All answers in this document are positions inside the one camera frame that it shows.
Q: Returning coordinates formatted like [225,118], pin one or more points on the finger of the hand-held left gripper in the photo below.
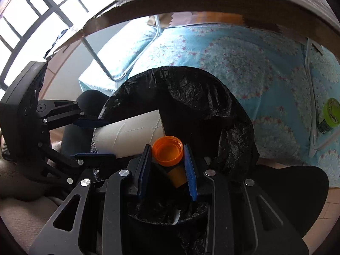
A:
[90,123]
[98,157]

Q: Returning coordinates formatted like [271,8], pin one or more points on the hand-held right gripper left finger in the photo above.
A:
[145,170]

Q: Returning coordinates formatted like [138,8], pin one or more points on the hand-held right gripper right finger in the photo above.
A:
[190,172]

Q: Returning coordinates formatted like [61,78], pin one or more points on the small orange plastic bottle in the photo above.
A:
[167,151]

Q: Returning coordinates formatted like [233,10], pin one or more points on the trash bin with black bag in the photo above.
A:
[202,106]

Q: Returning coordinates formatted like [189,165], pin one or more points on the dark round cushion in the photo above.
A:
[90,99]

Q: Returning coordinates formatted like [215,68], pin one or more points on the metal table leg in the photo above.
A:
[106,63]
[311,90]

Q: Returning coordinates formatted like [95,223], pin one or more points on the beige fleece clothing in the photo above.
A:
[21,212]

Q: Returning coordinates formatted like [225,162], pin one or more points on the black chair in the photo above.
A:
[292,191]

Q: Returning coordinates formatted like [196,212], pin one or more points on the blue floral bed sheet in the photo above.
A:
[239,71]

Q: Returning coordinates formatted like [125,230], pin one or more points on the folding table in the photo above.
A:
[186,5]

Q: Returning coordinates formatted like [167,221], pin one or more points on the green lidded jar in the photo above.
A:
[330,114]

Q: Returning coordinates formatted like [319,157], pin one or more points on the wooden window frame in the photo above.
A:
[26,18]

